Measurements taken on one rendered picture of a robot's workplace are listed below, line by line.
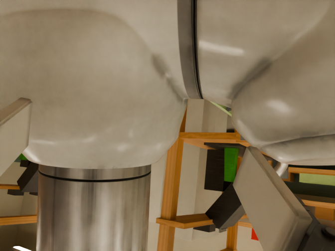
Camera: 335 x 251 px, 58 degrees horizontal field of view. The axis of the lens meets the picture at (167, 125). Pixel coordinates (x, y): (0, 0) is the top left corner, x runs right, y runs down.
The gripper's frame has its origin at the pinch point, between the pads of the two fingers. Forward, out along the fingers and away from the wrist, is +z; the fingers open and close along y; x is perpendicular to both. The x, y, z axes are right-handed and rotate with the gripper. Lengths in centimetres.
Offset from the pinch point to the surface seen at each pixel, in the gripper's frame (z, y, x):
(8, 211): 908, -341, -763
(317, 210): 430, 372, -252
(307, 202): 437, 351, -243
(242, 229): 518, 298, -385
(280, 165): 61, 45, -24
